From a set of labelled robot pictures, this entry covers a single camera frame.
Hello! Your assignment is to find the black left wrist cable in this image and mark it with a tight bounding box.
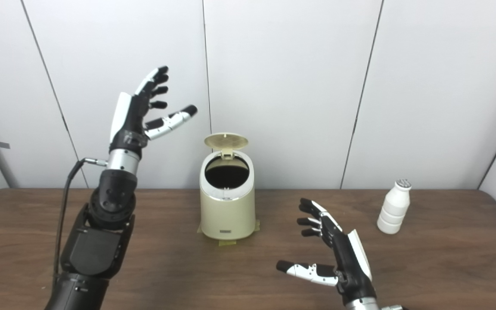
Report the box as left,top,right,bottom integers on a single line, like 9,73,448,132
52,158,109,287

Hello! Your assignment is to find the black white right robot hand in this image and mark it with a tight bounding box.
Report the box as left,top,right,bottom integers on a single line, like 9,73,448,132
276,198,378,304

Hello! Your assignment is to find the small white plastic bottle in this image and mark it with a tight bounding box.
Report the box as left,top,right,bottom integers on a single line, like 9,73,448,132
377,179,412,235

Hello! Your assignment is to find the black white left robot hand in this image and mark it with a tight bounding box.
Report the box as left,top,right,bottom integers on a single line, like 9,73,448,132
109,66,198,159

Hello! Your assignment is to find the cream-colored bin body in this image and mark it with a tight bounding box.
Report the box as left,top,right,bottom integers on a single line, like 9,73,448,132
199,151,256,240

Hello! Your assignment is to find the cream round bin lid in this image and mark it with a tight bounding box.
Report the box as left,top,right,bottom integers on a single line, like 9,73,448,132
204,133,249,161

